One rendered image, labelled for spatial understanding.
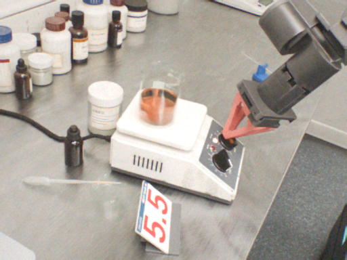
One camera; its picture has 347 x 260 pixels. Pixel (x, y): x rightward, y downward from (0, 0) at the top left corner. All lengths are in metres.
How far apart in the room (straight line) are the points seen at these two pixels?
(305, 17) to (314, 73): 0.08
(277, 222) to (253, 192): 1.05
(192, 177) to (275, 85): 0.18
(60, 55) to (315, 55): 0.52
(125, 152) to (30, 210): 0.15
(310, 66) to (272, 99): 0.07
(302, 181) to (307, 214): 0.21
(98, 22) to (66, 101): 0.24
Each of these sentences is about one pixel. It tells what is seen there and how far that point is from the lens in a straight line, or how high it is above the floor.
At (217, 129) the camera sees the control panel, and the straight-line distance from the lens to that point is 0.67.
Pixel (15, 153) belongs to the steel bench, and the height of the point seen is 0.75.
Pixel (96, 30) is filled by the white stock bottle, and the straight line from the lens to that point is 0.96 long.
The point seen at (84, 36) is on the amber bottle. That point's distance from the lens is 0.91.
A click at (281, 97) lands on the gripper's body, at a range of 0.58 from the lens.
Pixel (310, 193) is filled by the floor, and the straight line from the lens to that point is 1.90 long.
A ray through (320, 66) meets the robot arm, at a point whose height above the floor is 0.97.
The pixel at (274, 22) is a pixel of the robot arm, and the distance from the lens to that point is 0.59.
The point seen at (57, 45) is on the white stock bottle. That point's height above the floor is 0.82.
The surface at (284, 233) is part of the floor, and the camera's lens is 1.68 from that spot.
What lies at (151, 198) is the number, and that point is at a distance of 0.57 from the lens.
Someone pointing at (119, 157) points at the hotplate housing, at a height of 0.79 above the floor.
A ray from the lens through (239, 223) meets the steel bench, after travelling 0.61.
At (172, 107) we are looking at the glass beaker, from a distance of 0.58.
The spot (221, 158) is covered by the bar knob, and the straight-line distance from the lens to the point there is 0.61.
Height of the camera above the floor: 1.19
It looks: 36 degrees down
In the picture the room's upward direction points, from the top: 10 degrees clockwise
